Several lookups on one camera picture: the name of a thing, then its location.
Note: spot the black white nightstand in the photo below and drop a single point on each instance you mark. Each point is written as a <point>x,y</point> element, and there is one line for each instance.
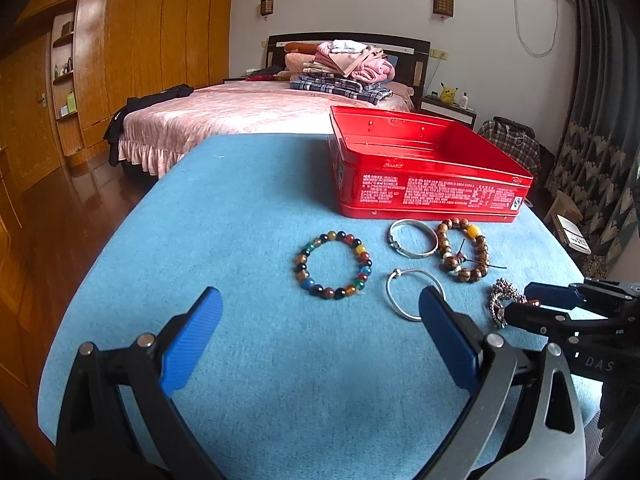
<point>435,107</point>

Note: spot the right wall lamp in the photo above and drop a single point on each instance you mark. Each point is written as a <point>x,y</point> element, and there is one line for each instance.
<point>443,8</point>

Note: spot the white small bottle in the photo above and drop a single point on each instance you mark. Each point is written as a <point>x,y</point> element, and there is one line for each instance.
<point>464,101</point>

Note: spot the wooden side cabinet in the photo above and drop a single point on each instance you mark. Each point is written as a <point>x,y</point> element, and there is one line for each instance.
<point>11,223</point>

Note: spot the left wall lamp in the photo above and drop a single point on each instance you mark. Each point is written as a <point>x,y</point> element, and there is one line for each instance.
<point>266,8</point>

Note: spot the dark patterned curtain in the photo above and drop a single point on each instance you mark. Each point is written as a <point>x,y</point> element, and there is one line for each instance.
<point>598,162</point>

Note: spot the wall lamp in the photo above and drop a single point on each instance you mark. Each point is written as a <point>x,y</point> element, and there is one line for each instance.
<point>443,8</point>
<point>266,8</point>

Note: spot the red metal tin box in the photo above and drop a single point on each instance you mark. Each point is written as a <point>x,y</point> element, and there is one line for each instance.
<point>395,165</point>

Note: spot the pink covered bed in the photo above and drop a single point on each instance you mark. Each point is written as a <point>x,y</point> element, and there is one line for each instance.
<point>157,137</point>

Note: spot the silver bangle clasp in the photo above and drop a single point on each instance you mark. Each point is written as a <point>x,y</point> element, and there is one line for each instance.
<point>399,273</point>

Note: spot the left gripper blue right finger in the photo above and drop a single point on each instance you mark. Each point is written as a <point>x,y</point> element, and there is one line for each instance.
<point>546,436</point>

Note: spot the yellow Pikachu toy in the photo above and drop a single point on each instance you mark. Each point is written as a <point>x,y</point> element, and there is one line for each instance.
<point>447,94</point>

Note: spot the small wooden stool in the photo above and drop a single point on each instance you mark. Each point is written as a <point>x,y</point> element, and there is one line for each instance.
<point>565,206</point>

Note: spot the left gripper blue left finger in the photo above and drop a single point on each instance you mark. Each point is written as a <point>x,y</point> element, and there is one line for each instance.
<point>95,439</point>

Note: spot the white box on stool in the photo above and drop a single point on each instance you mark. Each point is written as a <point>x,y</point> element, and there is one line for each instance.
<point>570,235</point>

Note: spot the wooden wardrobe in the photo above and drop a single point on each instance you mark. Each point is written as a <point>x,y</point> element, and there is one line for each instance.
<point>70,64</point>

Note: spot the blue table mat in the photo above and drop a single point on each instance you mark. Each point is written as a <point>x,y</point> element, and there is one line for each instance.
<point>290,386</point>

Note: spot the silver bangle near box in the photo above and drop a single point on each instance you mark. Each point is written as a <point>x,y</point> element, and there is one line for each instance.
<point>420,226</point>

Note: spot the pile of folded clothes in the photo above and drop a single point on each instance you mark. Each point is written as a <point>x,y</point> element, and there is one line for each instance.
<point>346,68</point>

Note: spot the wall power socket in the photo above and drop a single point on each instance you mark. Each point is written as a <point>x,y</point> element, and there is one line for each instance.
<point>439,54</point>

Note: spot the black garment on bed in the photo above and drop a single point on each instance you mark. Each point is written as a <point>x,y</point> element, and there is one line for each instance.
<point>115,127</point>

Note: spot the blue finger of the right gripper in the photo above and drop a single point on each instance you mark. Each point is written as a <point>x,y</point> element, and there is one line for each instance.
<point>555,296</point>
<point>546,322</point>

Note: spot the dark wooden headboard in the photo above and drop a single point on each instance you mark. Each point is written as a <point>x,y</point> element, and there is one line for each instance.
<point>412,54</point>

